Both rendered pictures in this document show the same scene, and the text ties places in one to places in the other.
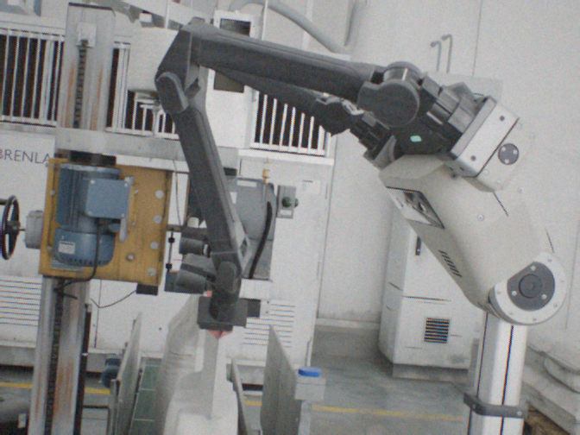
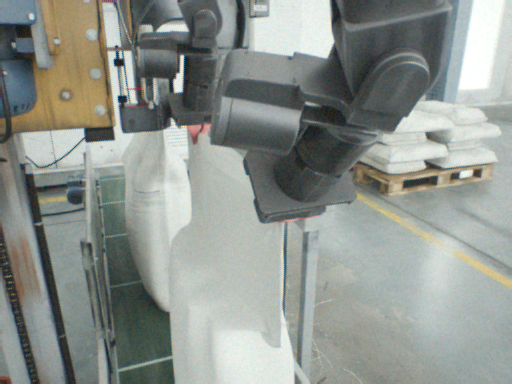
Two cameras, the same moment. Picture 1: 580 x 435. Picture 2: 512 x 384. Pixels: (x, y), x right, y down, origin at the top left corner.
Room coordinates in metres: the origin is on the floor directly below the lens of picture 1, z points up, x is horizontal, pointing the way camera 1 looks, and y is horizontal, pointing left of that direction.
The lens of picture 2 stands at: (1.37, 0.24, 1.19)
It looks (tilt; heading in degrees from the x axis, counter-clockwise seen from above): 21 degrees down; 346
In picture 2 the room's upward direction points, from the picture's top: straight up
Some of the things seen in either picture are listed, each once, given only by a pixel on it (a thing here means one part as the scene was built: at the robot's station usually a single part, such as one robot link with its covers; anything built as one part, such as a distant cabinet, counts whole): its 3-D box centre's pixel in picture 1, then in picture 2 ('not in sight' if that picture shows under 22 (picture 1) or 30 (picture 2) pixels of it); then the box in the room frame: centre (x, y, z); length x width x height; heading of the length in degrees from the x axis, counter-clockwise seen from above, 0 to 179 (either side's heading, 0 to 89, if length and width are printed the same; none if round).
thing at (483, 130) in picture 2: not in sight; (458, 130); (4.47, -2.44, 0.44); 0.68 x 0.44 x 0.15; 97
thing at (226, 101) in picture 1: (227, 84); not in sight; (4.74, 0.39, 1.82); 0.51 x 0.27 x 0.71; 7
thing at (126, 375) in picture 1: (125, 398); (95, 230); (2.84, 0.47, 0.54); 1.05 x 0.02 x 0.41; 7
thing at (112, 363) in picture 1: (118, 369); (79, 188); (3.91, 0.69, 0.35); 0.30 x 0.15 x 0.15; 7
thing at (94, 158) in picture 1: (92, 159); not in sight; (2.11, 0.49, 1.35); 0.12 x 0.12 x 0.04
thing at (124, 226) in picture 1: (123, 205); (34, 15); (2.19, 0.42, 1.23); 0.28 x 0.07 x 0.16; 7
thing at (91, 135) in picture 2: (147, 289); (99, 134); (2.28, 0.35, 1.01); 0.06 x 0.04 x 0.02; 97
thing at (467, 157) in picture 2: not in sight; (455, 155); (4.46, -2.45, 0.20); 0.67 x 0.43 x 0.15; 97
